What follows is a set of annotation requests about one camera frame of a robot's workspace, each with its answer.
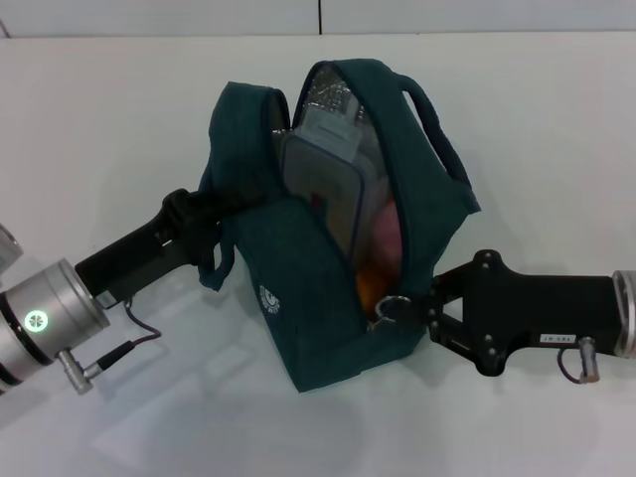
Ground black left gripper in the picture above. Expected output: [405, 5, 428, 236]
[73, 187, 267, 308]

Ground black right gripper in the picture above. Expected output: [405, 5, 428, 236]
[404, 249, 623, 378]

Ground pink toy peach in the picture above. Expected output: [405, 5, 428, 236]
[370, 197, 404, 270]

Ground right gripper cable with plug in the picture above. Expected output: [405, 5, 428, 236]
[556, 336, 603, 387]

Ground clear plastic food container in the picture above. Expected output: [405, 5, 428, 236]
[279, 102, 385, 265]

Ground yellow banana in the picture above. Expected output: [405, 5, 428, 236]
[356, 261, 399, 318]

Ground dark teal fabric lunch bag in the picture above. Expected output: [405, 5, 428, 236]
[197, 59, 482, 395]

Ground metal zipper pull ring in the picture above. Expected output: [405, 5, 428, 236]
[366, 293, 414, 335]

